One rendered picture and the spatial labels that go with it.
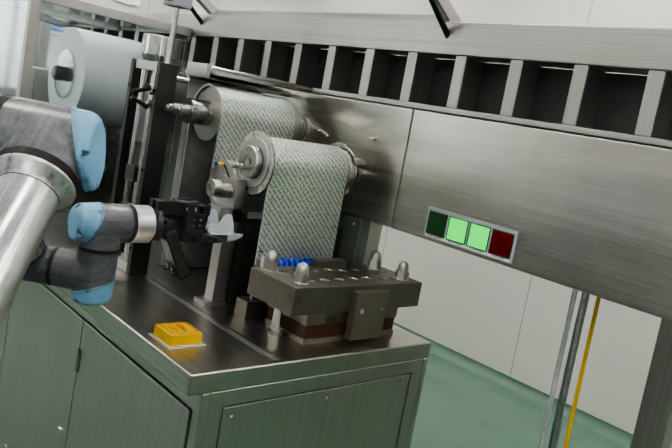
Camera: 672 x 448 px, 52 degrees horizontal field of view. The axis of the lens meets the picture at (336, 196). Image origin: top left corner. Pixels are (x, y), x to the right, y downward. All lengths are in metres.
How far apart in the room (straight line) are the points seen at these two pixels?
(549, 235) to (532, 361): 2.83
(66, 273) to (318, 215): 0.61
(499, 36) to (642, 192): 0.47
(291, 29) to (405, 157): 0.62
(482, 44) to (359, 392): 0.82
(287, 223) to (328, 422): 0.45
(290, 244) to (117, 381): 0.48
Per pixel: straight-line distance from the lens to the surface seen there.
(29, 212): 0.98
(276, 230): 1.61
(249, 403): 1.39
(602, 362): 4.06
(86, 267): 1.38
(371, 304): 1.57
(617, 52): 1.46
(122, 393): 1.58
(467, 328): 4.51
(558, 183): 1.47
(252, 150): 1.59
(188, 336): 1.40
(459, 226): 1.59
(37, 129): 1.04
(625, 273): 1.40
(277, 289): 1.48
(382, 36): 1.84
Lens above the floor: 1.39
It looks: 7 degrees down
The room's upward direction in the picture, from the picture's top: 10 degrees clockwise
